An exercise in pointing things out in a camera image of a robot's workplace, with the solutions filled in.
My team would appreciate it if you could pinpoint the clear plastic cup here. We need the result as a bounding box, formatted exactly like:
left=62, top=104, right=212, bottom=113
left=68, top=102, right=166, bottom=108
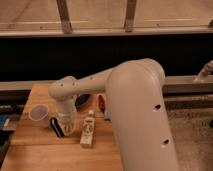
left=28, top=104, right=50, bottom=128

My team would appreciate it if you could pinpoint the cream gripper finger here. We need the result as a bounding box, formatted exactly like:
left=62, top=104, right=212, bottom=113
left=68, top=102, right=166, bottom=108
left=65, top=127, right=75, bottom=136

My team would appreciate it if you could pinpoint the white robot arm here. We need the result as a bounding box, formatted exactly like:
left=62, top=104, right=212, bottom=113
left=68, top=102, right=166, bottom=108
left=49, top=59, right=179, bottom=171

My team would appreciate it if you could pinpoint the white bottle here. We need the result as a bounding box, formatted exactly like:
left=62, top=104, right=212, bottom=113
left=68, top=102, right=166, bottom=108
left=80, top=110, right=95, bottom=148

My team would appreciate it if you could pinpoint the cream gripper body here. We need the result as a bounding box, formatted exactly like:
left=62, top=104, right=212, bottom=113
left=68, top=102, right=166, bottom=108
left=56, top=112, right=76, bottom=131

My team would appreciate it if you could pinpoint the blue sponge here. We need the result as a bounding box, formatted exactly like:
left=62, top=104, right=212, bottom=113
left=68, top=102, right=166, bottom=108
left=104, top=110, right=111, bottom=121

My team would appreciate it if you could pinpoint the black bowl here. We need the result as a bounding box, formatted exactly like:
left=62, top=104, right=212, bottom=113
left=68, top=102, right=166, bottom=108
left=75, top=94, right=90, bottom=108

